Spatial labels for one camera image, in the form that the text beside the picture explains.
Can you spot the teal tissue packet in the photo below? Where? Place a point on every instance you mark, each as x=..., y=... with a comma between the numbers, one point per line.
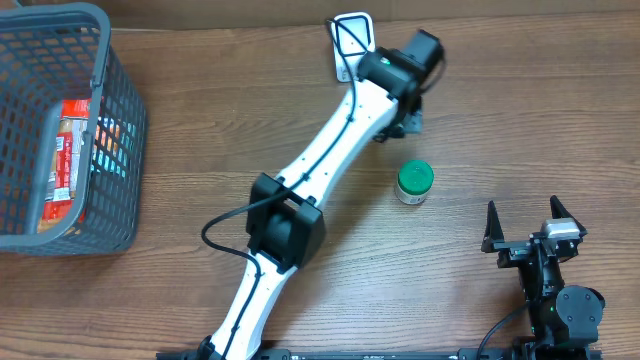
x=105, y=161

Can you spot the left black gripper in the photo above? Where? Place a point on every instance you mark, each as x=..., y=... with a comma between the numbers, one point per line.
x=396, y=130

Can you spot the grey plastic mesh basket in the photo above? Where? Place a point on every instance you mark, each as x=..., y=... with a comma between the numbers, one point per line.
x=49, y=54

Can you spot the green lid jar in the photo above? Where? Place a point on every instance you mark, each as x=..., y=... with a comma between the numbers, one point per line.
x=413, y=181

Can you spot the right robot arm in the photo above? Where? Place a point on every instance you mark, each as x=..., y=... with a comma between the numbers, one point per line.
x=564, y=319

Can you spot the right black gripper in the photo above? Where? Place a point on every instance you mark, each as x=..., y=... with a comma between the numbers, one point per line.
x=515, y=250

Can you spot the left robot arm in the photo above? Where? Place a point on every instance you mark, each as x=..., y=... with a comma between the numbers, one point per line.
x=285, y=218

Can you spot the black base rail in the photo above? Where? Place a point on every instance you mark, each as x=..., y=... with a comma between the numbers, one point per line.
x=461, y=354

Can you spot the red snack package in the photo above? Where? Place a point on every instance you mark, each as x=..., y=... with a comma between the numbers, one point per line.
x=63, y=174

